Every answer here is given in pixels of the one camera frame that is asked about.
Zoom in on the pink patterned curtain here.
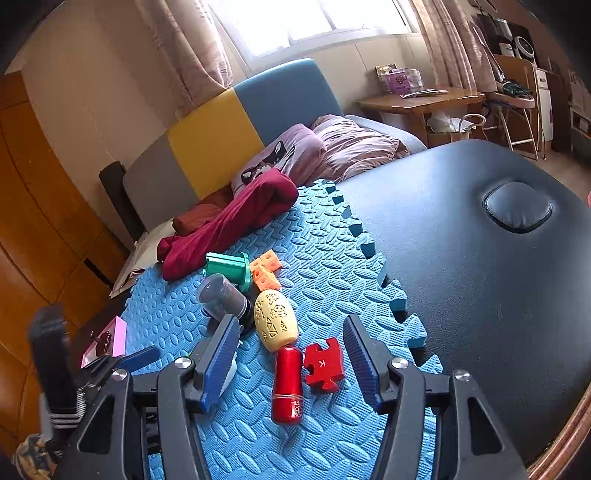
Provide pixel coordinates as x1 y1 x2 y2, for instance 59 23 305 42
134 0 236 121
411 0 499 95

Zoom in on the white round fan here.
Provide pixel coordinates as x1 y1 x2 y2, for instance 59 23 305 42
510 34 539 61

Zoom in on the grey translucent cylinder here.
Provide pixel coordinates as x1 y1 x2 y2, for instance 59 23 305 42
196 273 252 324

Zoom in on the wooden wardrobe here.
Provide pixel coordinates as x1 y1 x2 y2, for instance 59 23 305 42
0 69 132 416

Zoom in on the blue foam mat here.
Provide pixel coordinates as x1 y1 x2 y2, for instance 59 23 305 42
121 180 444 480

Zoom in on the purple storage box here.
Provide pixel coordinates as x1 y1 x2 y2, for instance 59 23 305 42
376 65 423 95

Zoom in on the white plastic bag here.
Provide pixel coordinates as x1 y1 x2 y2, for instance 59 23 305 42
427 111 465 134

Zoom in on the red metal cylinder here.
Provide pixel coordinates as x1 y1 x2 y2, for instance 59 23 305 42
271 345 305 425

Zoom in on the orange perforated block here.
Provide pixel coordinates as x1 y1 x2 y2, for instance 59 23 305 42
249 250 282 291

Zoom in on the white plastic piece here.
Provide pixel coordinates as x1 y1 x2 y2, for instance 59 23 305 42
221 355 239 398

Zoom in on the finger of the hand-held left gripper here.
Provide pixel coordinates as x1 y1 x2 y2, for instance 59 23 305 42
117 345 161 374

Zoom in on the pink cat print pillow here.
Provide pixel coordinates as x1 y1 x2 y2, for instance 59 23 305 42
231 124 326 195

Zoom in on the yellow perforated egg shape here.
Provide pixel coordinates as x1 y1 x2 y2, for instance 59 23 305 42
254 288 297 354

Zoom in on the red puzzle piece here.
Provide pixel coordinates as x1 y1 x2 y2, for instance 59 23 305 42
302 338 346 394

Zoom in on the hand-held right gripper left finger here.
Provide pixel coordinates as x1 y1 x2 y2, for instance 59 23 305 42
65 313 243 480

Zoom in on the pink blanket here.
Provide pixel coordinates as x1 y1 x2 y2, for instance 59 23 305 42
314 115 409 183

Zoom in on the dark red cloth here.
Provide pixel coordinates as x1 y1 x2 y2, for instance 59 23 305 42
157 168 298 280

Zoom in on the brown red pillow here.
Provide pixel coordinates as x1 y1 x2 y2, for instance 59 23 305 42
173 203 227 236

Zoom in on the pink cardboard box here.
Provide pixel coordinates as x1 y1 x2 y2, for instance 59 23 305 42
81 318 127 370

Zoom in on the grey yellow blue headboard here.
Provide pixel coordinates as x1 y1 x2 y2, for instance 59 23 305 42
122 58 345 232

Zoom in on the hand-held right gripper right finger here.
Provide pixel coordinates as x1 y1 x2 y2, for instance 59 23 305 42
342 315 529 480

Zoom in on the beige cloth bag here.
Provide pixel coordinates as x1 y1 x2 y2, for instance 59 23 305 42
111 222 176 296

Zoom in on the green plastic spool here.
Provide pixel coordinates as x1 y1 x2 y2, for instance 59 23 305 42
204 252 254 294

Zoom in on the window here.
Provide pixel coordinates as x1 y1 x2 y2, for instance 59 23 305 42
208 0 421 70

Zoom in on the wooden folding chair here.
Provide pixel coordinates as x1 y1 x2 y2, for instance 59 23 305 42
480 55 541 160

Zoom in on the wooden desk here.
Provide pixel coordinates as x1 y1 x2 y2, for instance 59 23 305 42
358 88 485 148

